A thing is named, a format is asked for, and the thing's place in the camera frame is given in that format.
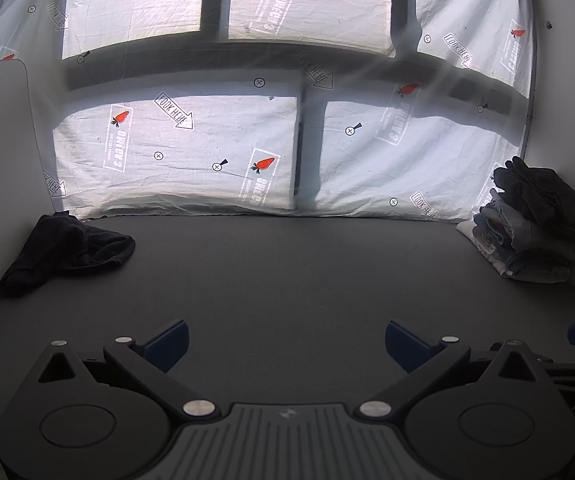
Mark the grey folded garment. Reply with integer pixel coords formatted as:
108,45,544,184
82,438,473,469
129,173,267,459
473,199,575,284

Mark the black garment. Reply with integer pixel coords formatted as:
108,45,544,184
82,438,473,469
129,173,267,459
492,156,575,253

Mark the navy knit sweater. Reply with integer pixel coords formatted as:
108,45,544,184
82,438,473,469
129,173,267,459
0,211,136,299

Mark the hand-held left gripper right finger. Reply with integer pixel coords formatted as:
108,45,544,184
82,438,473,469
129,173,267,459
356,321,539,418

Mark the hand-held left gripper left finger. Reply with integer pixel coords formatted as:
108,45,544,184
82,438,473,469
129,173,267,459
36,319,218,420

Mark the white carrot print sheet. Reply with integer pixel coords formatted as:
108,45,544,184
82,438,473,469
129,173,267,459
0,0,538,223

